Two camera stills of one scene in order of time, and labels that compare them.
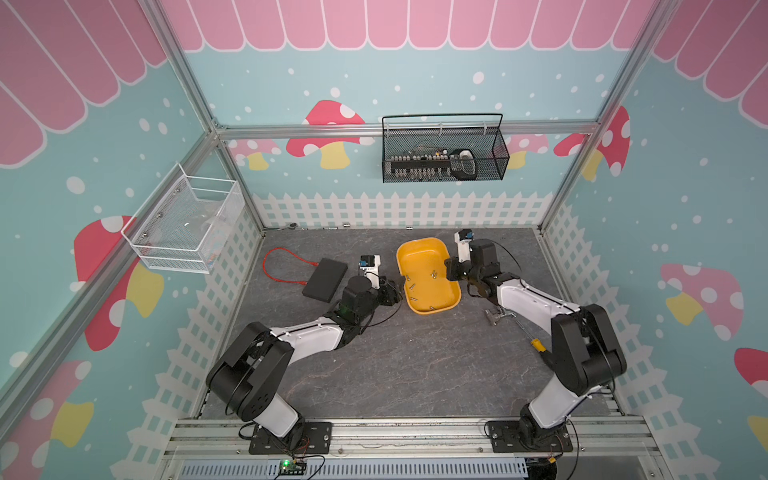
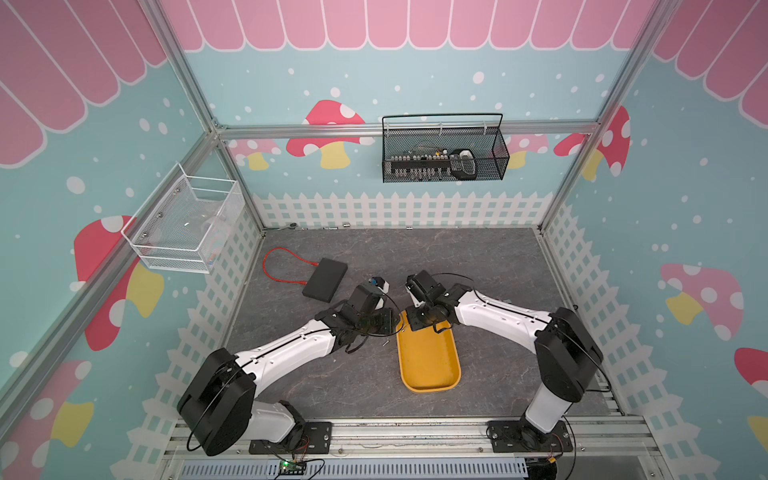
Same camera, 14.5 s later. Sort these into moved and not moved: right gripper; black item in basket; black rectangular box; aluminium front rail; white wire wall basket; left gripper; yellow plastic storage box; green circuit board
Moved: left gripper; right gripper; yellow plastic storage box
Not moved: aluminium front rail; black item in basket; black rectangular box; green circuit board; white wire wall basket
